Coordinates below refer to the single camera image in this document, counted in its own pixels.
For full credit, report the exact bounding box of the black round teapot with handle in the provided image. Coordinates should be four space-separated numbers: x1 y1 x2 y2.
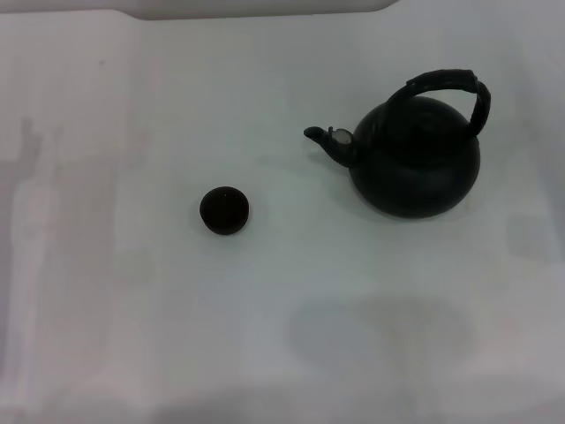
303 68 493 221

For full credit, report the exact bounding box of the dark brown small teacup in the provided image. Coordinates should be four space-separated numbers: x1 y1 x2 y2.
198 185 251 237

